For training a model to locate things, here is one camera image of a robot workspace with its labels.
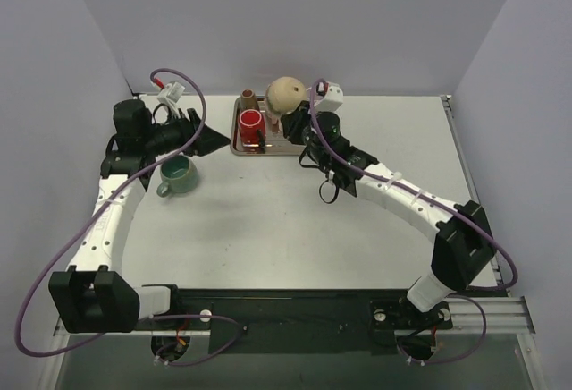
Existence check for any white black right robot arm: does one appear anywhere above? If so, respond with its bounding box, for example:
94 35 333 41
281 101 495 326

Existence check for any silver metal tray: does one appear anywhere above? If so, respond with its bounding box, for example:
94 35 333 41
230 96 304 157

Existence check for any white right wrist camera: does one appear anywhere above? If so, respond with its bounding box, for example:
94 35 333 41
307 81 344 113

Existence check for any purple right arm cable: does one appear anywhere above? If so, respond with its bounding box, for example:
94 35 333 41
309 78 519 367

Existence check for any pink faceted mug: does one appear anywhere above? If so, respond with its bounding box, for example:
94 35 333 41
264 98 281 133

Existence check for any teal green round mug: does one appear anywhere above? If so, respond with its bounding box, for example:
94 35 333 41
156 155 199 198

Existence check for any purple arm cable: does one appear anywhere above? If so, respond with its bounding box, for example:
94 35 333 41
309 78 519 367
15 68 239 369

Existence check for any red mug black handle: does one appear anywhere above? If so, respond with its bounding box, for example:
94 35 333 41
238 110 266 153

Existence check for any beige round mug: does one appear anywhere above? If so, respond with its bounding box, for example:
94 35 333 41
265 76 307 116

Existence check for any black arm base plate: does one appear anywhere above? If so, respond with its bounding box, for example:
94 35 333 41
136 289 452 355

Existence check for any brown small mug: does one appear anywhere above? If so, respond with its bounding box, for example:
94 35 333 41
240 89 259 111

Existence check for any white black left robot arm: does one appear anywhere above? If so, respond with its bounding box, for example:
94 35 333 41
48 98 231 334

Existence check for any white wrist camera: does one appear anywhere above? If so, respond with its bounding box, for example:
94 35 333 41
307 81 344 113
157 81 185 117

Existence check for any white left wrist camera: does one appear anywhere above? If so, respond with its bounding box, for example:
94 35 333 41
157 81 185 117

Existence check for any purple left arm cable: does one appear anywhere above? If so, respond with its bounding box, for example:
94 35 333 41
15 68 239 369

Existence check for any aluminium front rail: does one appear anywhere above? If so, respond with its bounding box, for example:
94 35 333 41
56 292 534 336

